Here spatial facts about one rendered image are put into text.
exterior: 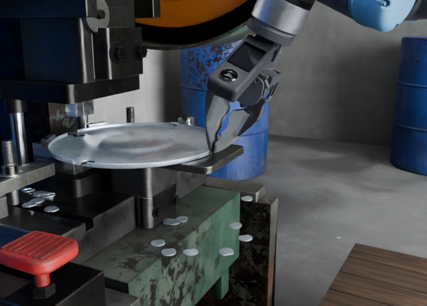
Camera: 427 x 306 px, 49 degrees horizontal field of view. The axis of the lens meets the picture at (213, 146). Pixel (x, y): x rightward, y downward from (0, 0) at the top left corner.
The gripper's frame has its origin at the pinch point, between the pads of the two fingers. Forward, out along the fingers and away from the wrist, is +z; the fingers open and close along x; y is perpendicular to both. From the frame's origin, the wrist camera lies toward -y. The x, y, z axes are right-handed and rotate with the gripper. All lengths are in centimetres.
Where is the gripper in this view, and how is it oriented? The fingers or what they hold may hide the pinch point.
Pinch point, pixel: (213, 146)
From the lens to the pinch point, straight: 74.6
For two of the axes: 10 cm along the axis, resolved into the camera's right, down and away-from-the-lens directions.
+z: -3.9, 8.3, 3.9
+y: 4.0, -2.4, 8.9
